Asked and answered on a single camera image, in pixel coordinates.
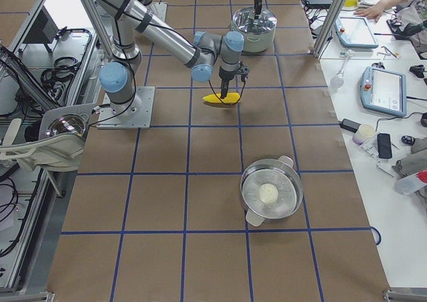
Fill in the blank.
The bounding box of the black phone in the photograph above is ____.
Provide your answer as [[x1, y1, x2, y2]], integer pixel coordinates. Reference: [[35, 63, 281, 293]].
[[377, 133, 392, 159]]

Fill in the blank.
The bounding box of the blue teach pendant far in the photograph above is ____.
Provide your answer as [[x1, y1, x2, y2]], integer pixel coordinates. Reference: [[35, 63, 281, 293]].
[[334, 17, 378, 49]]

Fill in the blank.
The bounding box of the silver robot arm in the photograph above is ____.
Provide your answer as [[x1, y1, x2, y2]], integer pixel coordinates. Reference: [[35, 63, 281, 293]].
[[96, 0, 249, 107]]

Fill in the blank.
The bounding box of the paper cup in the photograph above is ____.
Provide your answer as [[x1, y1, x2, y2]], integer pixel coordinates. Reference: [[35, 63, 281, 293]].
[[352, 124, 376, 145]]

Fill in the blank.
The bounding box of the person's hand on table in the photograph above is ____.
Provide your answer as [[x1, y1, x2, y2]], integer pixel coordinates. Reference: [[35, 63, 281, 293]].
[[354, 5, 385, 22]]

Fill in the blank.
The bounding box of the glass pot lid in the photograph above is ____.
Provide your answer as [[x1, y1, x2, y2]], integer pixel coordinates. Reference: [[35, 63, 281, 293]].
[[231, 7, 277, 35]]

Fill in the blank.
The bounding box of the blue teach pendant near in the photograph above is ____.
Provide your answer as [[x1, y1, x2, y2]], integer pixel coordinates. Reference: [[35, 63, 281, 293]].
[[360, 67, 407, 117]]

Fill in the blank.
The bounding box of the person's forearm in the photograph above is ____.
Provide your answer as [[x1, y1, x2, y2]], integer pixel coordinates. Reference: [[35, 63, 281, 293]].
[[376, 0, 409, 13]]

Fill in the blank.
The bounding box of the steel steamer pot with bun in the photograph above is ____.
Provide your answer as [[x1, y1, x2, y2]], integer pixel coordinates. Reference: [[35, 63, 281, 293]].
[[240, 155, 304, 227]]

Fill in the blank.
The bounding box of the aluminium frame post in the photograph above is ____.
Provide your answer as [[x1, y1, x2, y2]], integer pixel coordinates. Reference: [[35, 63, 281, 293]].
[[312, 0, 346, 58]]

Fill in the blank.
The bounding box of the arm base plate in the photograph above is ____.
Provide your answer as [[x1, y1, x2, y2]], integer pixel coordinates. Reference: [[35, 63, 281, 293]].
[[95, 86, 155, 129]]

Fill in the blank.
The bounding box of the pale green cooking pot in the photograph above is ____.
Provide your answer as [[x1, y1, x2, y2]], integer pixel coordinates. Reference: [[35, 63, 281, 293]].
[[230, 7, 277, 53]]

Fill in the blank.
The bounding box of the steel bowl on tray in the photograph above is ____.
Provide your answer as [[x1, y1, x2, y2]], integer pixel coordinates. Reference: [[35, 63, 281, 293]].
[[45, 114, 86, 138]]

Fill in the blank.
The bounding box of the blue teach pendant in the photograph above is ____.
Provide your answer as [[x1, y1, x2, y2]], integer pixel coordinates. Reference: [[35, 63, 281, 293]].
[[360, 67, 407, 117], [334, 17, 378, 49]]

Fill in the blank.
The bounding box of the yellow corn cob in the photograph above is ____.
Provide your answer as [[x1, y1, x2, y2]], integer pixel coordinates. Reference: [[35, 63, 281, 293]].
[[203, 92, 241, 107]]

